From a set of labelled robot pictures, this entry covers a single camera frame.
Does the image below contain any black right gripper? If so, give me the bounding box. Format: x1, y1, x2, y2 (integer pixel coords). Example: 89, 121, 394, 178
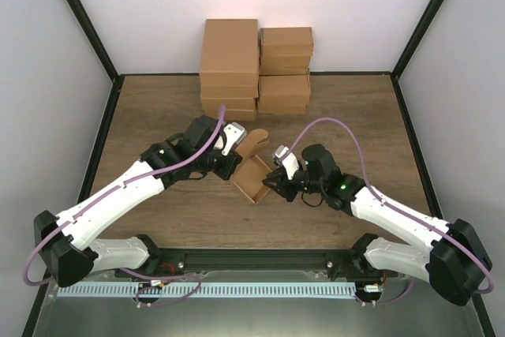
264, 167, 326, 202

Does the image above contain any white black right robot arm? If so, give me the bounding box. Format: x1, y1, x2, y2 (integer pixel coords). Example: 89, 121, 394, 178
263, 144, 492, 306

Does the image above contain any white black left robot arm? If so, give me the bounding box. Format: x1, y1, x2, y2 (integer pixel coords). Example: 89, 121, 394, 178
34, 115, 247, 287

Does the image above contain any bottom large cardboard box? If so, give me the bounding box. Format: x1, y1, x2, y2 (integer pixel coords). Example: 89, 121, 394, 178
204, 109, 256, 122

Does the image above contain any large cardboard box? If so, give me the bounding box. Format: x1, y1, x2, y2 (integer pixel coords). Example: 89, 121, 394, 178
204, 109, 256, 122
199, 19, 259, 86
200, 84, 259, 99
200, 98, 256, 111

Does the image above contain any bottom small cardboard box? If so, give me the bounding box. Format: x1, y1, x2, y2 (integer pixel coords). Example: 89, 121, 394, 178
257, 103, 307, 115

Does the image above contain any small cardboard box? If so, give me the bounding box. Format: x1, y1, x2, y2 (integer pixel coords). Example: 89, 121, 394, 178
260, 27, 313, 56
260, 53, 312, 76
257, 103, 307, 115
259, 75, 311, 105

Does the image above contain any top large cardboard box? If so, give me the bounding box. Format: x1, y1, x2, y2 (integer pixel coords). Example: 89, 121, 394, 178
199, 19, 259, 86

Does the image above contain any upper small cardboard box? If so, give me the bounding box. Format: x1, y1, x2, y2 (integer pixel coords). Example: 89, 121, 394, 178
260, 53, 312, 76

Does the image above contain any top small cardboard box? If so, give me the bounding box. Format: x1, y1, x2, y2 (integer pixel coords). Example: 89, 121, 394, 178
260, 27, 313, 56

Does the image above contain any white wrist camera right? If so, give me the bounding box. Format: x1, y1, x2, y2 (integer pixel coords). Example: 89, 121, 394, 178
272, 145, 300, 180

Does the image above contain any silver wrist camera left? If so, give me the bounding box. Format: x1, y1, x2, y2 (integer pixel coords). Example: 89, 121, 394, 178
220, 122, 248, 155

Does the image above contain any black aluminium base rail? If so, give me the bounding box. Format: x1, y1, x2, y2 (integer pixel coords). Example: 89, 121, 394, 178
114, 248, 466, 279

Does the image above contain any light blue slotted cable duct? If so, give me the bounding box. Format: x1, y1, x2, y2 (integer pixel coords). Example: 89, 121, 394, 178
58, 282, 356, 299

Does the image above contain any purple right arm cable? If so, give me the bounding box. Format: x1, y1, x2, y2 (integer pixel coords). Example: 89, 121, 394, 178
287, 117, 496, 308

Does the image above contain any black cage frame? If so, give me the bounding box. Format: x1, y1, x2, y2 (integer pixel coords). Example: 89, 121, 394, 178
21, 0, 505, 337

